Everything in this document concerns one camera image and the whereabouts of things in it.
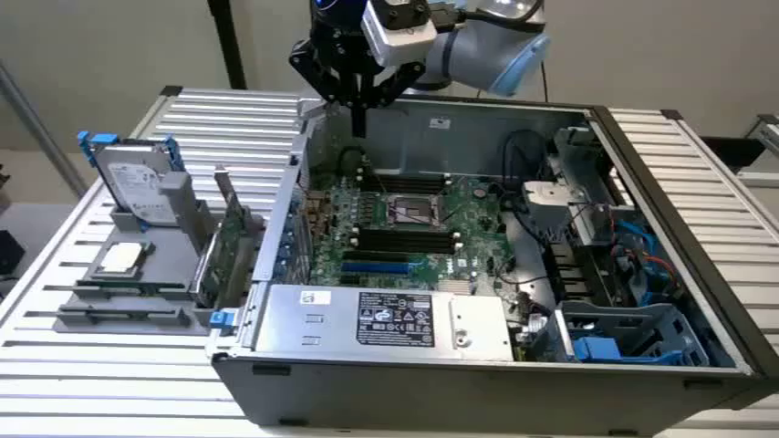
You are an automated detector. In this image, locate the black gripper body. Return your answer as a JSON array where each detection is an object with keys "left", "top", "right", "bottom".
[{"left": 308, "top": 0, "right": 383, "bottom": 77}]

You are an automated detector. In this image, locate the black background pole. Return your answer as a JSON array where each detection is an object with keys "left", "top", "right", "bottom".
[{"left": 206, "top": 0, "right": 248, "bottom": 90}]

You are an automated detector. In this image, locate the CPU socket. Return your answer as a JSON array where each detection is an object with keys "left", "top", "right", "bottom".
[{"left": 381, "top": 193, "right": 453, "bottom": 227}]

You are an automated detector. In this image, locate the green motherboard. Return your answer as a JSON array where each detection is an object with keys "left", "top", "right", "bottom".
[{"left": 307, "top": 175, "right": 519, "bottom": 293}]

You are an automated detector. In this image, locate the metal drive cage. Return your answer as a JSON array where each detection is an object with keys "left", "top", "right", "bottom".
[{"left": 546, "top": 126, "right": 635, "bottom": 247}]

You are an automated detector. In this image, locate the grey metal shroud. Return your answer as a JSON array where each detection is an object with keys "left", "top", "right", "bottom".
[{"left": 522, "top": 180, "right": 590, "bottom": 218}]

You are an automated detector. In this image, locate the black expansion slot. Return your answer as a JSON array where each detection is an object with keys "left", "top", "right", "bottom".
[{"left": 343, "top": 250, "right": 411, "bottom": 263}]

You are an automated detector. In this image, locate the hard disk in blue carrier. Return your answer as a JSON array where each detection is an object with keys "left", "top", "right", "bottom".
[{"left": 76, "top": 130, "right": 186, "bottom": 232}]

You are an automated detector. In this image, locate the blue expansion slot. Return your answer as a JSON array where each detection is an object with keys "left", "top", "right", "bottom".
[{"left": 340, "top": 260, "right": 411, "bottom": 274}]

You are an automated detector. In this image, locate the green graphics card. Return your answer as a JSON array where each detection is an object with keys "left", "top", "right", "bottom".
[{"left": 192, "top": 165, "right": 258, "bottom": 308}]

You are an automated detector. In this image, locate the grey metal slanted leg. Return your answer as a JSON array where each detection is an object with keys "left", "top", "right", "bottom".
[{"left": 0, "top": 58, "right": 88, "bottom": 198}]

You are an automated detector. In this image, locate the grey parts rack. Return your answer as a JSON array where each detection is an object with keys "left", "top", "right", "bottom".
[{"left": 52, "top": 172, "right": 271, "bottom": 338}]

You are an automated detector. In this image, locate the silver CPU chip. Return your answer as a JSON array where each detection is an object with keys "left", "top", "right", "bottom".
[{"left": 99, "top": 242, "right": 148, "bottom": 271}]

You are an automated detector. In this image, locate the silver power supply unit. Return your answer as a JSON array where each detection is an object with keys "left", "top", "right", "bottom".
[{"left": 252, "top": 285, "right": 517, "bottom": 364}]

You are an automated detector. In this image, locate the aluminium side table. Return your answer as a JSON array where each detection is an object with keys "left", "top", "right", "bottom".
[{"left": 734, "top": 113, "right": 779, "bottom": 189}]

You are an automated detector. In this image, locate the black box on floor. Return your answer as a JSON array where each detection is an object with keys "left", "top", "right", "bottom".
[{"left": 0, "top": 229, "right": 27, "bottom": 276}]

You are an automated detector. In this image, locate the grey blue plastic disk bay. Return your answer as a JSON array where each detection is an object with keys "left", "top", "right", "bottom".
[{"left": 554, "top": 299, "right": 713, "bottom": 367}]

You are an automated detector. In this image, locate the open black PC case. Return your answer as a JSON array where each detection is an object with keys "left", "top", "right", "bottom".
[{"left": 203, "top": 89, "right": 773, "bottom": 428}]

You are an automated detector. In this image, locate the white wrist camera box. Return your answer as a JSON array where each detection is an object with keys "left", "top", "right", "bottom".
[{"left": 362, "top": 0, "right": 441, "bottom": 68}]

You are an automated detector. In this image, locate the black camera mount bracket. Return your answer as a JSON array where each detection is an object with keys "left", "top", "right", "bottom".
[{"left": 370, "top": 0, "right": 427, "bottom": 19}]

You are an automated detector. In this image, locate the short black cable loop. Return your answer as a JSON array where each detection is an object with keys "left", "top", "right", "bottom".
[{"left": 338, "top": 145, "right": 366, "bottom": 173}]

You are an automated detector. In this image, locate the long black cable loop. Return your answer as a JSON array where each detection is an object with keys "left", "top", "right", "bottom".
[{"left": 501, "top": 129, "right": 550, "bottom": 186}]

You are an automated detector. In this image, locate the black air duct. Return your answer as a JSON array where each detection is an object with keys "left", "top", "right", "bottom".
[{"left": 543, "top": 241, "right": 618, "bottom": 308}]

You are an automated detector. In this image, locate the blue data wire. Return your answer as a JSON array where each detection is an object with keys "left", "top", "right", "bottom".
[{"left": 611, "top": 217, "right": 682, "bottom": 305}]

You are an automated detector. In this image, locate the orange wire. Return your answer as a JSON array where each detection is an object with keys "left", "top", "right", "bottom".
[{"left": 646, "top": 255, "right": 681, "bottom": 285}]

